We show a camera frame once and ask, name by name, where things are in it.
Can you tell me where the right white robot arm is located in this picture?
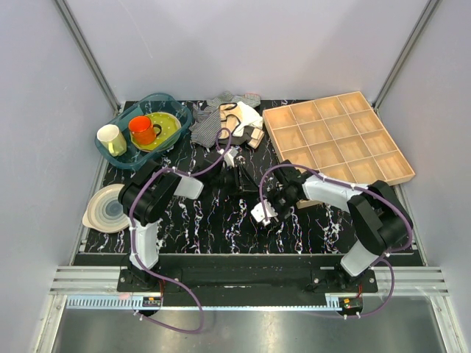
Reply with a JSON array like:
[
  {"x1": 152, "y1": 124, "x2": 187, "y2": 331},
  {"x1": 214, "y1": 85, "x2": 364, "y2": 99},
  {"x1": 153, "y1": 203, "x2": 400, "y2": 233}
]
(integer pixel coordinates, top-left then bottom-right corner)
[{"x1": 257, "y1": 160, "x2": 414, "y2": 292}]

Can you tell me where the black underwear beige waistband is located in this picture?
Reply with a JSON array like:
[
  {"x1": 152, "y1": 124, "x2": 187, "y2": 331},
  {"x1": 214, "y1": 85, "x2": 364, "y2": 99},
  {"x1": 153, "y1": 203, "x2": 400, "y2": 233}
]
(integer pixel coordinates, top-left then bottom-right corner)
[{"x1": 235, "y1": 165, "x2": 259, "y2": 194}]

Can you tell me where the dark beige folded underwear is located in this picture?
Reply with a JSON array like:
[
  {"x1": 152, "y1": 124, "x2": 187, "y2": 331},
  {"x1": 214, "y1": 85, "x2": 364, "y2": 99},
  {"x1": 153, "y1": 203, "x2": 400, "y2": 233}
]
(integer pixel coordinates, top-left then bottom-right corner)
[{"x1": 216, "y1": 126, "x2": 264, "y2": 149}]

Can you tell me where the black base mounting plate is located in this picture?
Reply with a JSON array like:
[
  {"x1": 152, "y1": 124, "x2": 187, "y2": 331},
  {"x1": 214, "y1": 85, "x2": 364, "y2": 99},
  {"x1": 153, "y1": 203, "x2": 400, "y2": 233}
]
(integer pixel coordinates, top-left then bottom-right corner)
[{"x1": 117, "y1": 254, "x2": 378, "y2": 308}]

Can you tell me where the pale yellow mug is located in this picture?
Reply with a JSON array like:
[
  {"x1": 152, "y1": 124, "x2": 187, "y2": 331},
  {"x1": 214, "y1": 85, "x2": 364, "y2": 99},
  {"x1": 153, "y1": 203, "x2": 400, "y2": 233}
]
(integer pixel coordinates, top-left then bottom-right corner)
[{"x1": 96, "y1": 124, "x2": 127, "y2": 157}]

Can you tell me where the blue transparent plastic basket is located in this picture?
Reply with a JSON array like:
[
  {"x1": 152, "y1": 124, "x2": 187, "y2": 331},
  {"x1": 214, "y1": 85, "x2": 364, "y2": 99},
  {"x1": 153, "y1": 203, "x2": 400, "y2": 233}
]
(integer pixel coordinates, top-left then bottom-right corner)
[{"x1": 95, "y1": 93, "x2": 193, "y2": 171}]

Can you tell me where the beige white underwear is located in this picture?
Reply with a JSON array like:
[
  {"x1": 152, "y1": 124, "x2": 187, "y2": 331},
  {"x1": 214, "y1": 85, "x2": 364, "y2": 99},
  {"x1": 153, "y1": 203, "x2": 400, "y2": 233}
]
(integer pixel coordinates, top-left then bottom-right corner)
[{"x1": 219, "y1": 101, "x2": 263, "y2": 137}]

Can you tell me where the wooden compartment tray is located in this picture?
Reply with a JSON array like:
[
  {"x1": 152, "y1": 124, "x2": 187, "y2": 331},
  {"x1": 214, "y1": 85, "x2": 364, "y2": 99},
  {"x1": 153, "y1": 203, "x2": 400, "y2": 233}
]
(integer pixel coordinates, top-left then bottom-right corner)
[{"x1": 262, "y1": 91, "x2": 415, "y2": 185}]

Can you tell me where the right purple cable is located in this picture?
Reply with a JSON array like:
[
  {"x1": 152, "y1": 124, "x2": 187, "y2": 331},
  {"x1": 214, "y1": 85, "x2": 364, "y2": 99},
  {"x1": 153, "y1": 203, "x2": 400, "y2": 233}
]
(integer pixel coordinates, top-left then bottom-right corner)
[{"x1": 258, "y1": 163, "x2": 414, "y2": 319}]

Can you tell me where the orange mug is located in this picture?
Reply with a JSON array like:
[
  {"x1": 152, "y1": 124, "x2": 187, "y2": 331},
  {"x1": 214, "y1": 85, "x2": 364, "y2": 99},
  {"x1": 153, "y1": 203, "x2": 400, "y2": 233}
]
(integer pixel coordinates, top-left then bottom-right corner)
[{"x1": 128, "y1": 115, "x2": 162, "y2": 146}]

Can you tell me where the green dotted plate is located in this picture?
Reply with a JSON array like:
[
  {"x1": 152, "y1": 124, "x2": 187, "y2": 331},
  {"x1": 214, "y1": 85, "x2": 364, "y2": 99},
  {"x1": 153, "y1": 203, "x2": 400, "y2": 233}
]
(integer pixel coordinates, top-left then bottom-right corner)
[{"x1": 130, "y1": 112, "x2": 181, "y2": 152}]

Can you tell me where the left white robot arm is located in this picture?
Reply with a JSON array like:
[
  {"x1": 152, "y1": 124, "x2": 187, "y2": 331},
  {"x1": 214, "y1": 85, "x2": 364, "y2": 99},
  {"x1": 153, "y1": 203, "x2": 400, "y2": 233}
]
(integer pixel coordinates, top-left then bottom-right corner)
[{"x1": 118, "y1": 148, "x2": 241, "y2": 291}]

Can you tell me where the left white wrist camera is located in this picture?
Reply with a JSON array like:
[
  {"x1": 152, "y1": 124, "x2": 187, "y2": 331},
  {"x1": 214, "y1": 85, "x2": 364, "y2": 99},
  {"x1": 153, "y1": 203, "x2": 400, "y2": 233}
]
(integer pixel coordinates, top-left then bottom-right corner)
[{"x1": 218, "y1": 146, "x2": 238, "y2": 168}]

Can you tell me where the striped grey garment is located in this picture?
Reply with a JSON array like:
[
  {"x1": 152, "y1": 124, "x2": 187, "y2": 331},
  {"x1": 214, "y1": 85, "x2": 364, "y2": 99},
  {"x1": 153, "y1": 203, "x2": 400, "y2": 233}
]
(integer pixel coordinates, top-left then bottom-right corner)
[{"x1": 190, "y1": 91, "x2": 261, "y2": 148}]

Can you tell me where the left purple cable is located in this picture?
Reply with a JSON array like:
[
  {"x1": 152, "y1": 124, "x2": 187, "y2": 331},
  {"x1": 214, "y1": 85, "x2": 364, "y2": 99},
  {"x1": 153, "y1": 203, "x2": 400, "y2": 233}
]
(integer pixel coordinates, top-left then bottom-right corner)
[{"x1": 129, "y1": 127, "x2": 233, "y2": 333}]

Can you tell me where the purple cable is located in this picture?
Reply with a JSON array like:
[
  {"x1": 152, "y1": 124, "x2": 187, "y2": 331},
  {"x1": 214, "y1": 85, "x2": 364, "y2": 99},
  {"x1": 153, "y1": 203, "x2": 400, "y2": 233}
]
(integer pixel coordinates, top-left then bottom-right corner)
[
  {"x1": 258, "y1": 163, "x2": 414, "y2": 319},
  {"x1": 129, "y1": 127, "x2": 233, "y2": 333}
]

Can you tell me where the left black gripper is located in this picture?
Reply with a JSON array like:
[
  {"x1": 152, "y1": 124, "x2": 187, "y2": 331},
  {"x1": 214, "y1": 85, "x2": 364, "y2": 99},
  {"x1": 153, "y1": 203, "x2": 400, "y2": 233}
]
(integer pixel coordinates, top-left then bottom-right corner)
[{"x1": 211, "y1": 163, "x2": 257, "y2": 196}]

